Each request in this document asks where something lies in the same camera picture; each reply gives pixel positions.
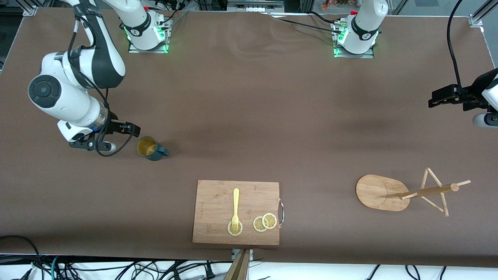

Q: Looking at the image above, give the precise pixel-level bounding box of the dark teal ribbed cup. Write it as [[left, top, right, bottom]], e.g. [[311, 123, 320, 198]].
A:
[[136, 136, 170, 162]]

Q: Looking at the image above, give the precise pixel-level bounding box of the wooden cup rack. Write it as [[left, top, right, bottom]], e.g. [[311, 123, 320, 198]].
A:
[[355, 167, 472, 217]]

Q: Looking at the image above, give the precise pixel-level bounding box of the bamboo cutting board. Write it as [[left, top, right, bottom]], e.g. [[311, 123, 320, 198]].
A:
[[192, 180, 281, 246]]

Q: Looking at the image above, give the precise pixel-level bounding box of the brown table mat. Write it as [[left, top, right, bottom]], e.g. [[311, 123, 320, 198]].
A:
[[0, 7, 498, 269]]

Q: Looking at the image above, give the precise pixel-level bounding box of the yellow plastic fork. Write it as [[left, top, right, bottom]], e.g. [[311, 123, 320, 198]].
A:
[[231, 188, 240, 232]]

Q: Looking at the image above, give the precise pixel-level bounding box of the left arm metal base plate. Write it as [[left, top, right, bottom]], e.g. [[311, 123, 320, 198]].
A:
[[333, 21, 375, 59]]

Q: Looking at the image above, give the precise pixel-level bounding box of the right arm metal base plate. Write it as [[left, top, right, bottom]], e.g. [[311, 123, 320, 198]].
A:
[[128, 16, 171, 54]]

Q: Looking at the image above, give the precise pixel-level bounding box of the teal cable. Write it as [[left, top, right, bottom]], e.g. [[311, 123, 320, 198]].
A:
[[51, 256, 63, 280]]

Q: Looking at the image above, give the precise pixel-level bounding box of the wooden post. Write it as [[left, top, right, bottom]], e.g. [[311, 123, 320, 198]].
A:
[[223, 249, 251, 280]]

